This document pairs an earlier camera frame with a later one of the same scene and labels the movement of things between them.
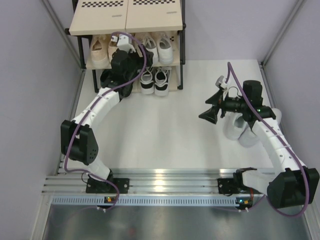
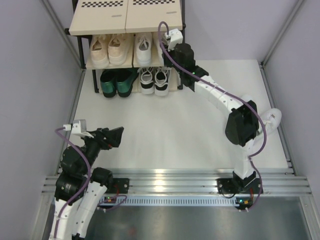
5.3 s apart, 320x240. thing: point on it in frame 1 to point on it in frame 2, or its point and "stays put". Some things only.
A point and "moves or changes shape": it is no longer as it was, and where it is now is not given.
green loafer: (106, 78) stays put
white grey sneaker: (150, 45) moves or changes shape
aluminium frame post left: (50, 8) stays put
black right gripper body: (231, 105) to (169, 63)
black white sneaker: (146, 82) stays put
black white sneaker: (162, 76) stays put
